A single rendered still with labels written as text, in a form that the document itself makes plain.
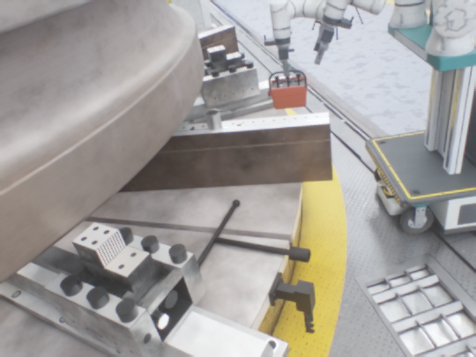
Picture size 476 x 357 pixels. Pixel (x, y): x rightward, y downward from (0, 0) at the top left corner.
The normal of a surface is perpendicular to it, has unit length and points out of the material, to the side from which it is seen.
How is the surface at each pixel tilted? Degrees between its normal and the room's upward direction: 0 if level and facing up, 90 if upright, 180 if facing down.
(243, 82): 90
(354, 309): 0
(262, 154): 90
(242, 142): 90
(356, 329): 0
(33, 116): 72
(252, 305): 0
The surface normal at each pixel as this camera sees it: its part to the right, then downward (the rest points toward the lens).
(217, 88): 0.26, 0.51
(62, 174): 0.87, 0.16
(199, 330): -0.15, -0.82
